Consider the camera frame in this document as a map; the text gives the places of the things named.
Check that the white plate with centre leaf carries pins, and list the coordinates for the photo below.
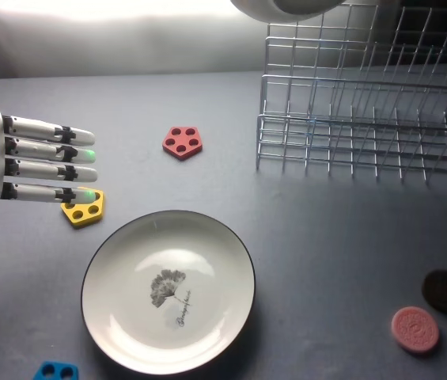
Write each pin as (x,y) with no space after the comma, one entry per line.
(136,316)

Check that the pink round toy cookie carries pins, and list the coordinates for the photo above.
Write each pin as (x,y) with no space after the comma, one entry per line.
(415,328)

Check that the grey table cloth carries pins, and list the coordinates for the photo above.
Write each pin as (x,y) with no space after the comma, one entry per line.
(326,237)

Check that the brown round toy cookie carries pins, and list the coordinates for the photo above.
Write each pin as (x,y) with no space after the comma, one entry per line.
(444,293)

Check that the yellow pentagon block with holes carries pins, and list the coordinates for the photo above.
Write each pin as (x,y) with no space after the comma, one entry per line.
(84,222)

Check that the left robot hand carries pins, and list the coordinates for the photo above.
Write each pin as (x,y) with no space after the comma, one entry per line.
(29,170)

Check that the white backdrop curtain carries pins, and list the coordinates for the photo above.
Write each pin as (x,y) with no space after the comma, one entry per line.
(88,39)

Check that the blue pentagon block with holes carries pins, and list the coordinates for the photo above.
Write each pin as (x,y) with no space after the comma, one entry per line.
(57,366)

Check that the red pentagon block with holes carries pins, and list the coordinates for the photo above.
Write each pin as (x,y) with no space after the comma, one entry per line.
(167,149)

